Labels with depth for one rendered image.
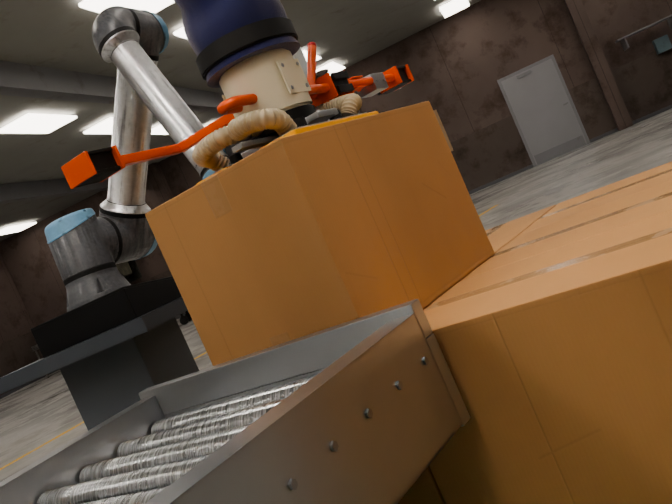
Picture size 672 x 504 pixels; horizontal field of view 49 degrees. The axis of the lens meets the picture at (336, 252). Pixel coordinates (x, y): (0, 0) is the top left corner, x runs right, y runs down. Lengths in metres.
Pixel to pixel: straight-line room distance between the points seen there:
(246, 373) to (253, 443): 0.57
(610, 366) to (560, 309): 0.11
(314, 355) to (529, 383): 0.36
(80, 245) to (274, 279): 0.89
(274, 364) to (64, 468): 0.42
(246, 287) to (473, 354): 0.46
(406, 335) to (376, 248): 0.32
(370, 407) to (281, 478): 0.20
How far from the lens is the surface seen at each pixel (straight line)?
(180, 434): 1.36
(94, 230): 2.19
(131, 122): 2.23
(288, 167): 1.30
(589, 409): 1.21
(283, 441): 0.87
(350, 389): 0.98
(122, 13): 2.16
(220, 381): 1.45
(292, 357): 1.32
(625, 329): 1.15
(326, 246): 1.29
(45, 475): 1.44
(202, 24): 1.62
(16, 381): 2.11
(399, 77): 2.11
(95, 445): 1.50
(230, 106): 1.52
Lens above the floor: 0.78
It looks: 2 degrees down
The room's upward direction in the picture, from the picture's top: 24 degrees counter-clockwise
